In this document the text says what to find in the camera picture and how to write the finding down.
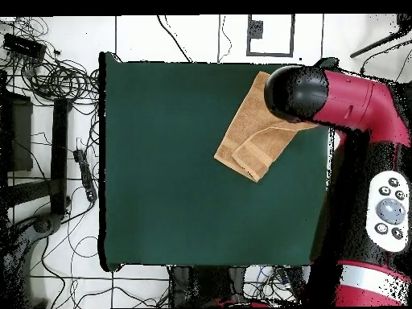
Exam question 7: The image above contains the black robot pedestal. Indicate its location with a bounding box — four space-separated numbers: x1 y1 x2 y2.
168 265 247 308

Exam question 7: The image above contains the black rectangular box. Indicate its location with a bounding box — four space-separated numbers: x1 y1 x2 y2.
2 32 47 60

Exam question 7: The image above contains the tangled black cable bundle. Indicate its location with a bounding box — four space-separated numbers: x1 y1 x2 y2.
19 57 101 105

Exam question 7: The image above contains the dark flat panel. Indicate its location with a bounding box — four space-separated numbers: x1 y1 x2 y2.
6 91 34 172

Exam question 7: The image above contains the dark green table cloth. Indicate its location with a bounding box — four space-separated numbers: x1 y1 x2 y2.
97 51 339 273

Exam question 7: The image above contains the tan terry towel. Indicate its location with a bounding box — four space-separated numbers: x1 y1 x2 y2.
213 71 319 183

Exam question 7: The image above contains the black rod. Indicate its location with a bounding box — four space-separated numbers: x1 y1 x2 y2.
349 27 412 59

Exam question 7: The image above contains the black stand base foot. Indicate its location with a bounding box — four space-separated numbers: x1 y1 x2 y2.
0 212 63 308

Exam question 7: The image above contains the black power strip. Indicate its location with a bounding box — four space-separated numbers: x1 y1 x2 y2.
72 148 98 203

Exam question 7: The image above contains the black upright post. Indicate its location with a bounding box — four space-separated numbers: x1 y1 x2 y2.
50 97 70 215

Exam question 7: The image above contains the grey square floor frame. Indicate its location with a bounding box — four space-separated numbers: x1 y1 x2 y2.
246 14 295 58

